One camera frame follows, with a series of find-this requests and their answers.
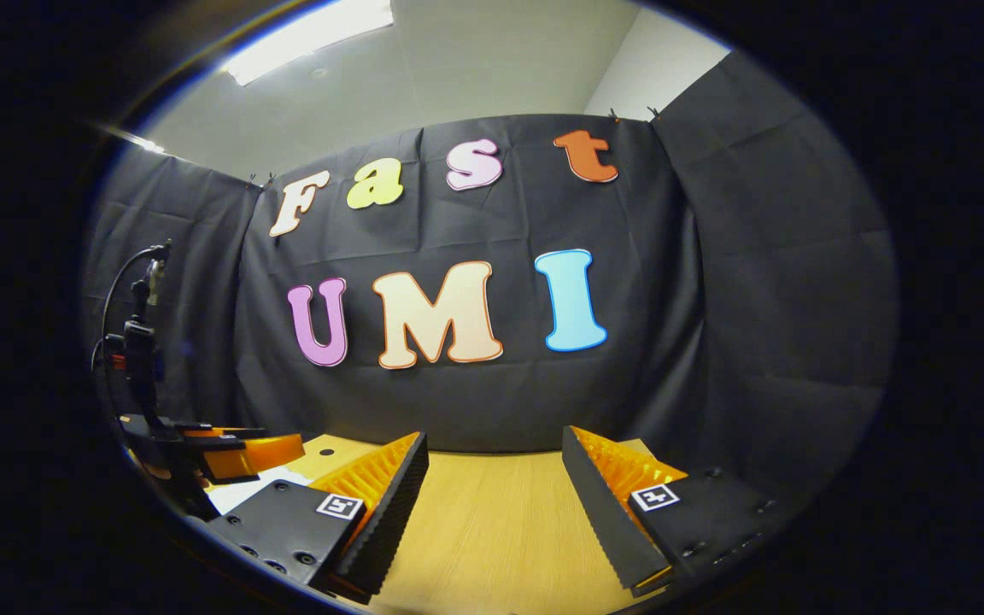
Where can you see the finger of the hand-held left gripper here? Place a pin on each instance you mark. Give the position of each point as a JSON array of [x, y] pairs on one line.
[[223, 432], [253, 454]]

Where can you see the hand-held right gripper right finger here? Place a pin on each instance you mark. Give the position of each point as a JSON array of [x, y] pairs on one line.
[[607, 517]]

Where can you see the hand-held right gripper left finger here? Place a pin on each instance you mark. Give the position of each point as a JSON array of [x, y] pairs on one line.
[[385, 521]]

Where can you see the small ceiling light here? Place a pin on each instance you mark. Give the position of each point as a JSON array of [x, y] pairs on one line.
[[137, 141]]

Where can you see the black backdrop cloth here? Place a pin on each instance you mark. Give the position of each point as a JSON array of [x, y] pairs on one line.
[[757, 299]]

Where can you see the long ceiling light panel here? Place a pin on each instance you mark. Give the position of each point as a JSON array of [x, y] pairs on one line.
[[308, 41]]

